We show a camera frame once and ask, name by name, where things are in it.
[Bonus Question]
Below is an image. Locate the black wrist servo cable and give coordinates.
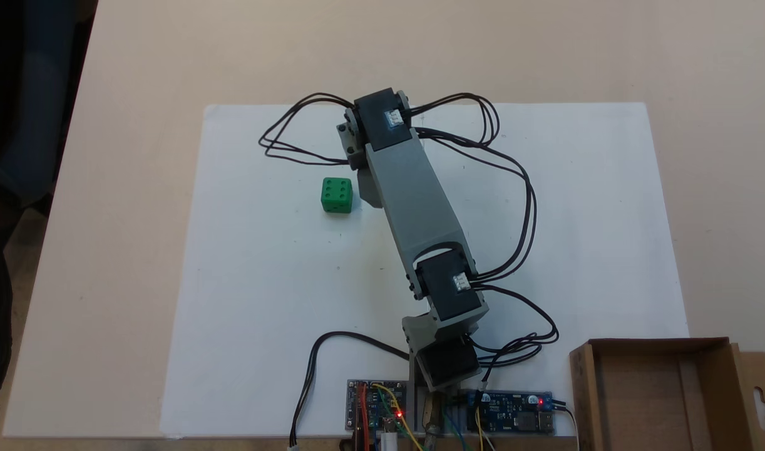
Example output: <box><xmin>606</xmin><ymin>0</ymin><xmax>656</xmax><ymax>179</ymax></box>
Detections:
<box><xmin>408</xmin><ymin>92</ymin><xmax>537</xmax><ymax>284</ymax></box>

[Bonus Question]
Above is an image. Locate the brown cardboard box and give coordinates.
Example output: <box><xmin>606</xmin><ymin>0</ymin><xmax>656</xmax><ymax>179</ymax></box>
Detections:
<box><xmin>568</xmin><ymin>337</ymin><xmax>765</xmax><ymax>451</ymax></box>

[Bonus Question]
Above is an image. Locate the metal clamp screw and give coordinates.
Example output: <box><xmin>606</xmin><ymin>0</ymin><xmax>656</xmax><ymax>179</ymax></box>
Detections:
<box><xmin>423</xmin><ymin>393</ymin><xmax>444</xmax><ymax>451</ymax></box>

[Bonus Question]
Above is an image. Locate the black gripper servo cable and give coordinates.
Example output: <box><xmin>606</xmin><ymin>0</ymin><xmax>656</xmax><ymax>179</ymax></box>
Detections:
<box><xmin>258</xmin><ymin>92</ymin><xmax>359</xmax><ymax>167</ymax></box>

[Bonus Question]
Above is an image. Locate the green die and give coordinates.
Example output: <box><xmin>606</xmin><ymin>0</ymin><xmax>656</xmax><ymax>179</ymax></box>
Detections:
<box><xmin>321</xmin><ymin>177</ymin><xmax>354</xmax><ymax>214</ymax></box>

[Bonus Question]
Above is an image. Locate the circuit board with red LED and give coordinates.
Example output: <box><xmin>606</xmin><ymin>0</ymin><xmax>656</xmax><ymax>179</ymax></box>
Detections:
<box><xmin>347</xmin><ymin>378</ymin><xmax>409</xmax><ymax>434</ymax></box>

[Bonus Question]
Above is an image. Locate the red jumper wire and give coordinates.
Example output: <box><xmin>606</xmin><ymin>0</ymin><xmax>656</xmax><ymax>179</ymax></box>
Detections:
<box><xmin>356</xmin><ymin>384</ymin><xmax>370</xmax><ymax>451</ymax></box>

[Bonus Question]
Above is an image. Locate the long black power cable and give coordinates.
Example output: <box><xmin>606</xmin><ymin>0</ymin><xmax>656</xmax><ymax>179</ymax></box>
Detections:
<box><xmin>289</xmin><ymin>331</ymin><xmax>411</xmax><ymax>449</ymax></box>

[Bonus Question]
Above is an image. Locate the blue circuit board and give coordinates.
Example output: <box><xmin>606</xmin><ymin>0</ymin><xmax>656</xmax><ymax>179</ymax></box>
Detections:
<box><xmin>458</xmin><ymin>390</ymin><xmax>555</xmax><ymax>434</ymax></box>

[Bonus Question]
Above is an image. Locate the yellow jumper wire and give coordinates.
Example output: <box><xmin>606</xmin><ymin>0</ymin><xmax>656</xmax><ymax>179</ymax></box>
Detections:
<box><xmin>371</xmin><ymin>382</ymin><xmax>417</xmax><ymax>450</ymax></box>

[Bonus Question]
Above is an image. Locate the large white paper sheet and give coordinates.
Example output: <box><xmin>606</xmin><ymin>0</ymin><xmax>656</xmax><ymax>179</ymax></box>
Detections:
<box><xmin>159</xmin><ymin>102</ymin><xmax>691</xmax><ymax>438</ymax></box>

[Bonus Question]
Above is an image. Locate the black elbow servo cable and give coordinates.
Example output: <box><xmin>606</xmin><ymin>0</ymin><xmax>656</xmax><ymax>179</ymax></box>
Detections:
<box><xmin>469</xmin><ymin>283</ymin><xmax>560</xmax><ymax>384</ymax></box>

